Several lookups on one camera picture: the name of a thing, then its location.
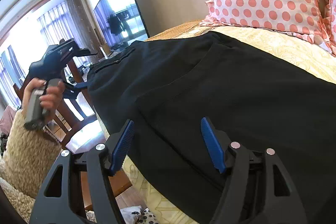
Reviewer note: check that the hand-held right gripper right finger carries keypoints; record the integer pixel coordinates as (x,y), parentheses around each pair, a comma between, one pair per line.
(212,142)

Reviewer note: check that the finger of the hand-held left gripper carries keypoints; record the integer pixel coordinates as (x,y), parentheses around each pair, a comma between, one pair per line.
(78,87)
(86,52)

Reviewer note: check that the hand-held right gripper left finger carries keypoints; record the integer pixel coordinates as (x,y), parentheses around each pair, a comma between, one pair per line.
(122,142)

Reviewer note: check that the black pants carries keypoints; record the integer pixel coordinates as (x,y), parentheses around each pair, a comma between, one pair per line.
(210,98)

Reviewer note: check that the person's left hand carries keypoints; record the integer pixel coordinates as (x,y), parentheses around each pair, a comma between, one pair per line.
(50,100)

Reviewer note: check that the wooden chair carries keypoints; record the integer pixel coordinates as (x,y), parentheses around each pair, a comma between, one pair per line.
(71,98)

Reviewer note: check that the white sheer curtain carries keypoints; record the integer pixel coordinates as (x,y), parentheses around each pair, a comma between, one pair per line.
(34,37)

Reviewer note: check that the brown curtain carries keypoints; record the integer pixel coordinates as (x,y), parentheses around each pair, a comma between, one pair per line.
(76,8)

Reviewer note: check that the flat screen television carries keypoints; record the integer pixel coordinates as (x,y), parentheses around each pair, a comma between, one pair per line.
(122,14)

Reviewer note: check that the white dotted cloth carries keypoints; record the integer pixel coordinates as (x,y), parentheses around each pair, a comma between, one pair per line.
(136,216)

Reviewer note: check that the yellow patterned bed sheet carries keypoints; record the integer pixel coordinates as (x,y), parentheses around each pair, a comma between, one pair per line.
(288,50)

